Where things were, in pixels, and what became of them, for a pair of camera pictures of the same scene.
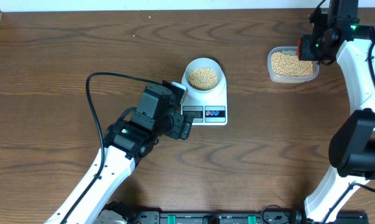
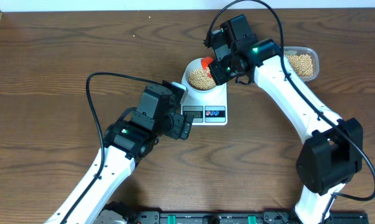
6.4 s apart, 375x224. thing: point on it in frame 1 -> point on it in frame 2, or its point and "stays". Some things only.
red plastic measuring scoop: (300, 45) -> (205, 61)
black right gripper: (306, 53) -> (214, 66)
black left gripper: (180, 125) stays
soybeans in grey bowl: (203, 78) stays
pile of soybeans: (290, 65) stays
